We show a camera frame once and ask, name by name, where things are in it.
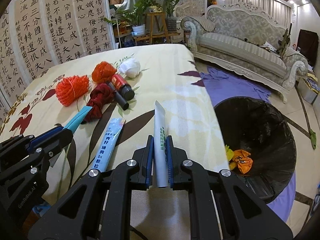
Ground dark red fabric knot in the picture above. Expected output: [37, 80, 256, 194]
[82, 83, 115, 124]

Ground plant in white pot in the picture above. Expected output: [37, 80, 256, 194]
[103, 0, 162, 37]

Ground box of books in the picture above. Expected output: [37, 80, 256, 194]
[297, 77, 319, 104]

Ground black tube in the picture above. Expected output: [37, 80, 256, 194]
[107, 82, 129, 111]

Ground orange wrapper in bin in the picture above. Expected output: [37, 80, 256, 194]
[232, 150, 253, 174]

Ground floral table cloth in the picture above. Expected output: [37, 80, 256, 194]
[1, 44, 226, 203]

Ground light blue sachet packet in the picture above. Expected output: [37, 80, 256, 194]
[91, 118, 125, 172]

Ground white window curtain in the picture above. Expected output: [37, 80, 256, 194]
[224, 0, 292, 27]

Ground ornate grey sofa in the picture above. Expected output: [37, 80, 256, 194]
[181, 2, 308, 103]

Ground orange-red net ball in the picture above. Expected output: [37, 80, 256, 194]
[55, 75, 89, 107]

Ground white crumpled plastic bag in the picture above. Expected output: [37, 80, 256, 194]
[118, 57, 141, 79]

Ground white toothpaste tube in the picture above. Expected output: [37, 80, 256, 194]
[153, 101, 169, 187]

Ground red plastic bag ball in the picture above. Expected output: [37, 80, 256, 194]
[92, 61, 117, 84]

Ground tall green plant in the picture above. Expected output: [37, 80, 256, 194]
[164, 0, 180, 32]

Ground toy rifle on sofa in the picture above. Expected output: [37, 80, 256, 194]
[278, 23, 292, 57]

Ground black bag trash bin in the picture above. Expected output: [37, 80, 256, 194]
[214, 97, 297, 204]

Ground calligraphy folding screen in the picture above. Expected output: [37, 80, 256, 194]
[1, 0, 116, 118]

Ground blue white shoes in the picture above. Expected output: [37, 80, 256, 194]
[310, 183, 320, 216]

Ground red bottle black cap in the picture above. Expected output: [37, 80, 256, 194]
[111, 74, 135, 101]

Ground wooden plant stand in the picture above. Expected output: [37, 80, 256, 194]
[133, 12, 180, 45]

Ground teal and white tube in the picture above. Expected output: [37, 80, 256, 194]
[63, 106, 92, 133]

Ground purple floor cloth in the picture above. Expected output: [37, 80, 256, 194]
[200, 67, 296, 222]

